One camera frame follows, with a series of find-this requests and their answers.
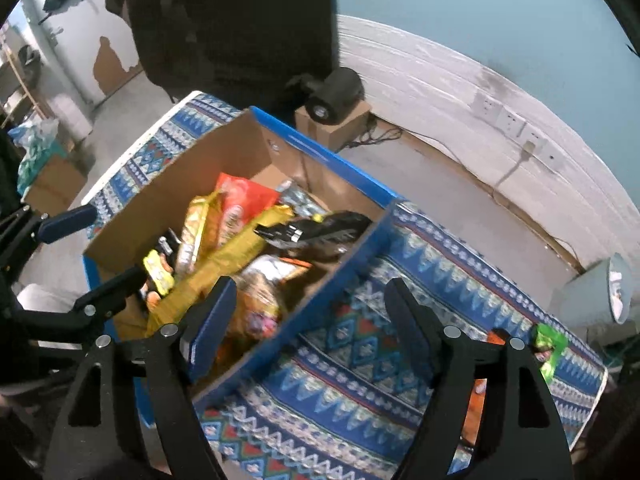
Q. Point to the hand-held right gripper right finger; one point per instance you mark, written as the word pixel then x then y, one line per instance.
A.
pixel 415 332

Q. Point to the silver snack packet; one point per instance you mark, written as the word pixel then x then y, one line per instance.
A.
pixel 300 199

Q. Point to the blue patterned tablecloth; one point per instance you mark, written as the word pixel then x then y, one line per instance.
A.
pixel 375 310

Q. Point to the clear orange snack bag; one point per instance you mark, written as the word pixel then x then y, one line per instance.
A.
pixel 475 410

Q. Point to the orange chip bag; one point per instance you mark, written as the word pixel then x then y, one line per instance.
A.
pixel 260 287

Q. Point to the green snack packet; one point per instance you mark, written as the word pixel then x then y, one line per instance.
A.
pixel 547 341

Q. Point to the black camera on box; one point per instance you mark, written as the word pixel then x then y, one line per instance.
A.
pixel 340 90

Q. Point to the black hanging jacket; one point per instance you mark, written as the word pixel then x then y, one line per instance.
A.
pixel 225 25

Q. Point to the black yellow-label snack packet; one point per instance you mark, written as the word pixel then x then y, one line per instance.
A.
pixel 161 271

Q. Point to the light blue trash bin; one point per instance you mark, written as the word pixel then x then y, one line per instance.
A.
pixel 580 295

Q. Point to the teal plastic bag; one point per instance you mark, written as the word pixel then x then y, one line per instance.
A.
pixel 35 147

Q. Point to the small brown cardboard box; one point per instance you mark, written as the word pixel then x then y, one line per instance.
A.
pixel 325 134

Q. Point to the yellow orange snack packet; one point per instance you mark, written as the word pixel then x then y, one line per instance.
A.
pixel 200 227

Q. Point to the plain black snack packet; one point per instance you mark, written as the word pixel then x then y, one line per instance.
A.
pixel 315 230

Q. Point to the large brown cardboard box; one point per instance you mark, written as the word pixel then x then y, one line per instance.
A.
pixel 57 185

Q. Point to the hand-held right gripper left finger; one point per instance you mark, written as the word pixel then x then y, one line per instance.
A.
pixel 212 332

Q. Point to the long yellow snack packet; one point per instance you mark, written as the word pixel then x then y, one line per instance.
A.
pixel 225 257

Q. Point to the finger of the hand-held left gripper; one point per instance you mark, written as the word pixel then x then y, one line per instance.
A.
pixel 112 292
pixel 67 222

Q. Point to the blue cardboard box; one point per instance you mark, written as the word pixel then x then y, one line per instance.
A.
pixel 150 200

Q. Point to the red orange snack packet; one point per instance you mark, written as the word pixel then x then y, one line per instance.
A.
pixel 242 200

